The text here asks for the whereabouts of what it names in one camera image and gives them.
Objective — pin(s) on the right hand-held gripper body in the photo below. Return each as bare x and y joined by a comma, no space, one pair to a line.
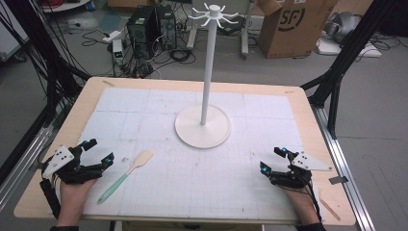
298,176

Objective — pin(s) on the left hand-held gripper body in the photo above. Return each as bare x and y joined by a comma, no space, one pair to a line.
69,166

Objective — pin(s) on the person's right hand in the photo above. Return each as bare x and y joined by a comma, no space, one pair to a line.
300,202

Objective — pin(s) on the person's left hand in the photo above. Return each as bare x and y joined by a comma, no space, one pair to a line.
75,199

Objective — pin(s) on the grey tape piece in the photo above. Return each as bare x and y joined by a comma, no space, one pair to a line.
338,180

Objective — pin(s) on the flat wooden stick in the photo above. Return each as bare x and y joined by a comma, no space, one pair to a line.
330,209

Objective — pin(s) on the white hook rack stand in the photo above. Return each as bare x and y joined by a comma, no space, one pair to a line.
205,128

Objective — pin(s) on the white gridded mat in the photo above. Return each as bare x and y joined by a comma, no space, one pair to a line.
192,183

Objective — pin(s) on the white device with green light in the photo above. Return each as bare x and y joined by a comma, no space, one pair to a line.
117,51

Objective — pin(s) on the white power strip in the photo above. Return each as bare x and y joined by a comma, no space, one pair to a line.
112,36

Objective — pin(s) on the brown cardboard box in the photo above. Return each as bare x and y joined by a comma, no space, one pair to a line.
295,32

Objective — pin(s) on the white flat board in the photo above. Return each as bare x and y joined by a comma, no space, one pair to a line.
349,49

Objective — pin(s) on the large black computer tower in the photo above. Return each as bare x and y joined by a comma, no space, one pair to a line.
142,32

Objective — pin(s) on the grey bag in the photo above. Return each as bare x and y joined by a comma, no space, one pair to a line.
344,25

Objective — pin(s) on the slim black computer tower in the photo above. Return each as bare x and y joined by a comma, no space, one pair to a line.
168,27

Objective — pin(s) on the aluminium rail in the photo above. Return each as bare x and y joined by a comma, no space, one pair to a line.
22,163
346,179

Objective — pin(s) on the white wheeled stand frame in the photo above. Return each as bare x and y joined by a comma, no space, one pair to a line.
245,35

